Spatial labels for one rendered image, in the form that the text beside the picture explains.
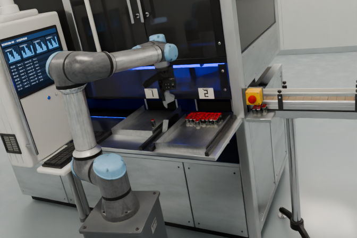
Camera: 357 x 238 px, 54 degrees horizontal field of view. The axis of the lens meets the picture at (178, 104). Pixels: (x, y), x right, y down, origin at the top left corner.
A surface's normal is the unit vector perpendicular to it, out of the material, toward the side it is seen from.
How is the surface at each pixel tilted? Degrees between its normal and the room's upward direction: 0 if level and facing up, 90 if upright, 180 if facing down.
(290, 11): 90
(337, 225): 0
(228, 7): 90
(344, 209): 0
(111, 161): 7
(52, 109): 90
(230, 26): 90
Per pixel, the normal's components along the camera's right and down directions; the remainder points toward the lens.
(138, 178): -0.43, 0.38
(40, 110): 0.89, 0.01
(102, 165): -0.07, -0.91
